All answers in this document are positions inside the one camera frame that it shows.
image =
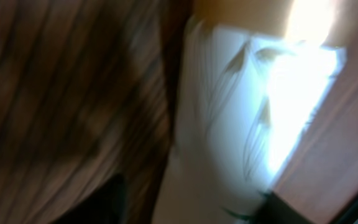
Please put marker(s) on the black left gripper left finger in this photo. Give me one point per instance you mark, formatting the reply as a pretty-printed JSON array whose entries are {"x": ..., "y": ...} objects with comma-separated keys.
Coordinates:
[{"x": 107, "y": 205}]

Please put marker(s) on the white tube with gold cap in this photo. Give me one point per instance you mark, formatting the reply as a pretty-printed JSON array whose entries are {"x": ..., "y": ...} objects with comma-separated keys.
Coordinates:
[{"x": 244, "y": 102}]

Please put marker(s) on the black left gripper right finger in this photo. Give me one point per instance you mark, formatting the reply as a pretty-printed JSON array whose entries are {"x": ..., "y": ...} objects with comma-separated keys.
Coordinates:
[{"x": 276, "y": 211}]

